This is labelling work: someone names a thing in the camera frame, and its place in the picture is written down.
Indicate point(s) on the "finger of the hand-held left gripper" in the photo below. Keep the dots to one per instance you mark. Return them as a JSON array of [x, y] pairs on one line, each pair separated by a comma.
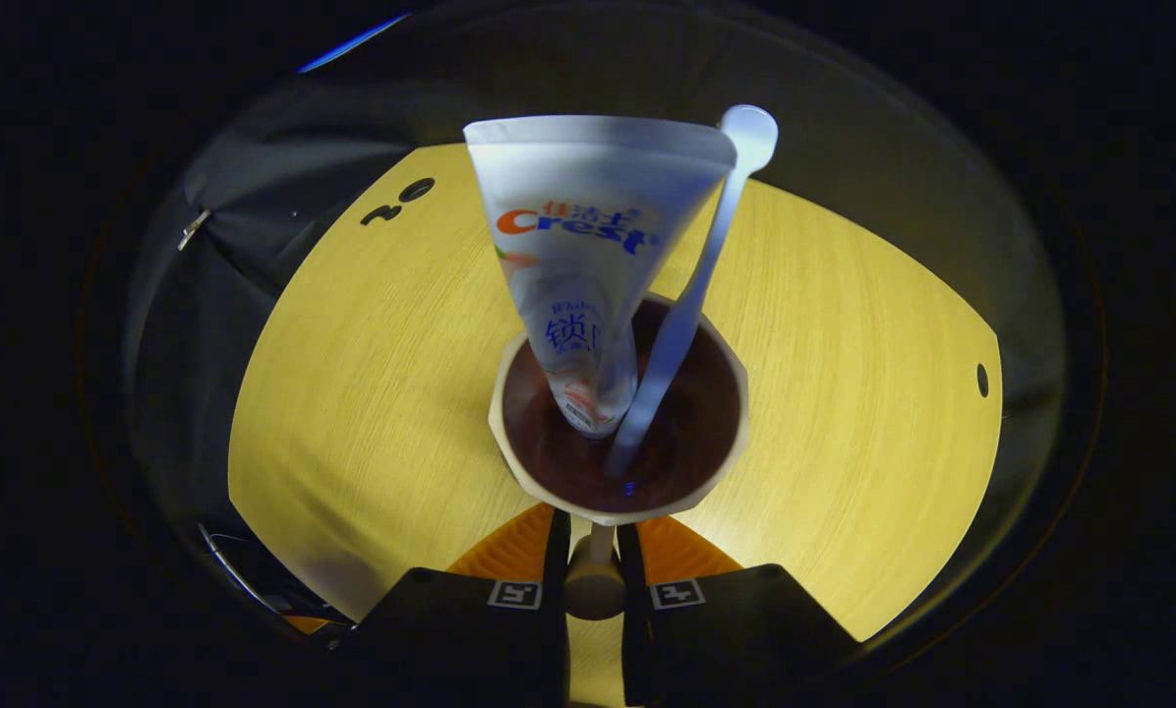
[[305, 624]]

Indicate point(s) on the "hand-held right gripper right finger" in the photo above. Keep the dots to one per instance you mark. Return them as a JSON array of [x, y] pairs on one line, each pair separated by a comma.
[[735, 634]]

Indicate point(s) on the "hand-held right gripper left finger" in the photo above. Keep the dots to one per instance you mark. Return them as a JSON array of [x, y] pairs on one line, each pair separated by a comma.
[[450, 634]]

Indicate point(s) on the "beige cup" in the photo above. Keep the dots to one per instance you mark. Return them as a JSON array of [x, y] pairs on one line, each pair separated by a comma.
[[691, 462]]

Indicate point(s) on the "white toothpaste tube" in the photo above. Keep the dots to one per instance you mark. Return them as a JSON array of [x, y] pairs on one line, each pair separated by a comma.
[[588, 197]]

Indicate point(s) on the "light blue toothbrush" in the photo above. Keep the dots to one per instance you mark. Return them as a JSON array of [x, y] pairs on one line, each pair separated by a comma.
[[750, 133]]

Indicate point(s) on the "wooden desktop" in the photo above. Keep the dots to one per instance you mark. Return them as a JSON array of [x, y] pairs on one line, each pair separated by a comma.
[[352, 393]]

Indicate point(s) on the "silver metal clip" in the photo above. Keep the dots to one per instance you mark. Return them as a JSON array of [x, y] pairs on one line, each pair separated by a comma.
[[193, 229]]

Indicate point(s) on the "black backdrop cloth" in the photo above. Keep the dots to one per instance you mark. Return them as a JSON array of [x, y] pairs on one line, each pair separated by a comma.
[[844, 147]]

